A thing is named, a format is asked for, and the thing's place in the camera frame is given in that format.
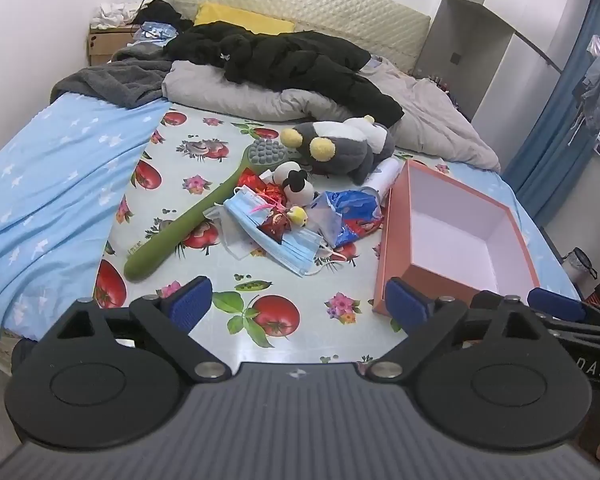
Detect red charm with pink tassel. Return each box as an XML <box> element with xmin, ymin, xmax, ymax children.
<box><xmin>250</xmin><ymin>198</ymin><xmax>309</xmax><ymax>245</ymax></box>

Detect red foil wrapper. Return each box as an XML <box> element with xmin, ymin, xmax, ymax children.
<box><xmin>237</xmin><ymin>168</ymin><xmax>286</xmax><ymax>204</ymax></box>

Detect green massage hammer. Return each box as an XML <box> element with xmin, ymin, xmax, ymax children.
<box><xmin>123</xmin><ymin>140</ymin><xmax>292</xmax><ymax>282</ymax></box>

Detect grey wardrobe cabinet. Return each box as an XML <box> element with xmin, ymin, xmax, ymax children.
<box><xmin>415</xmin><ymin>0</ymin><xmax>590</xmax><ymax>167</ymax></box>

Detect grey duvet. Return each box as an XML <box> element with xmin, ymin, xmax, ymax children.
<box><xmin>162</xmin><ymin>55</ymin><xmax>501</xmax><ymax>172</ymax></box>

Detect yellow pillow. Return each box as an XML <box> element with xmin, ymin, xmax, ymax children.
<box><xmin>194</xmin><ymin>2</ymin><xmax>294</xmax><ymax>35</ymax></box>

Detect grey penguin plush toy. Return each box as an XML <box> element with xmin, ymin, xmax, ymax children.
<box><xmin>279</xmin><ymin>115</ymin><xmax>396</xmax><ymax>185</ymax></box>

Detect dark grey blanket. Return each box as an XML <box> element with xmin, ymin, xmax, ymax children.
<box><xmin>50</xmin><ymin>44</ymin><xmax>172</xmax><ymax>110</ymax></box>

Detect white spray can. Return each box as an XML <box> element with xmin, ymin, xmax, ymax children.
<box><xmin>360</xmin><ymin>157</ymin><xmax>403</xmax><ymax>206</ymax></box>

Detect blue curtain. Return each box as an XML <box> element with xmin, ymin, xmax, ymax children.
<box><xmin>504</xmin><ymin>0</ymin><xmax>600</xmax><ymax>228</ymax></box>

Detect pink cardboard box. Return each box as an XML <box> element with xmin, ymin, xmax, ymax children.
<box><xmin>373</xmin><ymin>160</ymin><xmax>540</xmax><ymax>315</ymax></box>

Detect small trash bin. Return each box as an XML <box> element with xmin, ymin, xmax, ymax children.
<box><xmin>562</xmin><ymin>247</ymin><xmax>598</xmax><ymax>284</ymax></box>

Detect black jacket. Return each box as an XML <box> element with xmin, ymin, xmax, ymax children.
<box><xmin>133</xmin><ymin>0</ymin><xmax>404</xmax><ymax>128</ymax></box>

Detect blue red plastic bag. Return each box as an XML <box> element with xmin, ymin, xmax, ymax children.
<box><xmin>306</xmin><ymin>190</ymin><xmax>382</xmax><ymax>248</ymax></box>

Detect cardboard box nightstand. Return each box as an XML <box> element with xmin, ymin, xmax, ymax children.
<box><xmin>86</xmin><ymin>25</ymin><xmax>140</xmax><ymax>66</ymax></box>

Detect light blue star sheet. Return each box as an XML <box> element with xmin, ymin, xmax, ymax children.
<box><xmin>0</xmin><ymin>93</ymin><xmax>170</xmax><ymax>340</ymax></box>

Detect clear plastic wrapper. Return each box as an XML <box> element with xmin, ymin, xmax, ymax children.
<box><xmin>204</xmin><ymin>204</ymin><xmax>259</xmax><ymax>260</ymax></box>

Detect small panda plush toy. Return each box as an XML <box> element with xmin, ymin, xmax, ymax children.
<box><xmin>273</xmin><ymin>162</ymin><xmax>315</xmax><ymax>207</ymax></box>

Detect cream padded headboard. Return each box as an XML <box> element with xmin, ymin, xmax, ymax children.
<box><xmin>173</xmin><ymin>0</ymin><xmax>431</xmax><ymax>72</ymax></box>

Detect blue surgical masks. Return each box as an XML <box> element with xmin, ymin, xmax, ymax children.
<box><xmin>223</xmin><ymin>186</ymin><xmax>322</xmax><ymax>276</ymax></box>

